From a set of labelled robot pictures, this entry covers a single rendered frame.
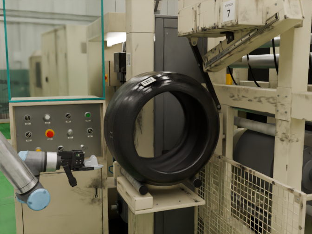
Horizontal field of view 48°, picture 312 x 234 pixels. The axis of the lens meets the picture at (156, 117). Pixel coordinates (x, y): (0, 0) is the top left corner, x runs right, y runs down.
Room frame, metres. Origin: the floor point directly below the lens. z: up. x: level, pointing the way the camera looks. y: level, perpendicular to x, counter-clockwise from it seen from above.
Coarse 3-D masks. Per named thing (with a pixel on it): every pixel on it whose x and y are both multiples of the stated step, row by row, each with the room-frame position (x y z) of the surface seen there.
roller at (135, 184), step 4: (124, 172) 1.79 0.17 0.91; (128, 176) 1.72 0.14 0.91; (132, 180) 1.66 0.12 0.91; (136, 180) 1.63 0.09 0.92; (132, 184) 1.65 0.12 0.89; (136, 184) 1.59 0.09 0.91; (140, 184) 1.57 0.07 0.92; (144, 184) 1.57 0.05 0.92; (136, 188) 1.58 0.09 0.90; (140, 188) 1.54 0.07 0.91; (144, 188) 1.55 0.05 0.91; (140, 192) 1.54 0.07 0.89; (144, 192) 1.55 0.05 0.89
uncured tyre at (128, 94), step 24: (168, 72) 1.63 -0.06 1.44; (120, 96) 1.60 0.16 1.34; (144, 96) 1.54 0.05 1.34; (192, 96) 1.63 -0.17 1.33; (120, 120) 1.52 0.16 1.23; (192, 120) 1.91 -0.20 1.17; (216, 120) 1.67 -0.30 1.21; (120, 144) 1.52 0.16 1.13; (192, 144) 1.88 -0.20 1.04; (216, 144) 1.70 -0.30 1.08; (144, 168) 1.54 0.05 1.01; (168, 168) 1.83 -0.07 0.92; (192, 168) 1.62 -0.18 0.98
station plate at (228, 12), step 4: (232, 0) 1.46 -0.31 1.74; (224, 4) 1.52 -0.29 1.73; (228, 4) 1.49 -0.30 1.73; (232, 4) 1.46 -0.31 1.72; (224, 8) 1.52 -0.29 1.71; (228, 8) 1.49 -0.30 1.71; (232, 8) 1.46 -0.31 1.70; (224, 12) 1.52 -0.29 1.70; (228, 12) 1.48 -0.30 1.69; (232, 12) 1.46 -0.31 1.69; (224, 16) 1.52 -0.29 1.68; (228, 16) 1.48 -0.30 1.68; (232, 16) 1.46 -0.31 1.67; (224, 20) 1.51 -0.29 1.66
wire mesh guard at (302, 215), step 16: (224, 160) 1.76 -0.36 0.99; (224, 176) 1.77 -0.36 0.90; (240, 176) 1.63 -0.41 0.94; (256, 176) 1.51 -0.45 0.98; (240, 192) 1.63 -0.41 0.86; (288, 192) 1.32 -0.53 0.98; (304, 208) 1.24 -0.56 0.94; (256, 224) 1.50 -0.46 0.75; (288, 224) 1.31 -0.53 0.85; (304, 224) 1.24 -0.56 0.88
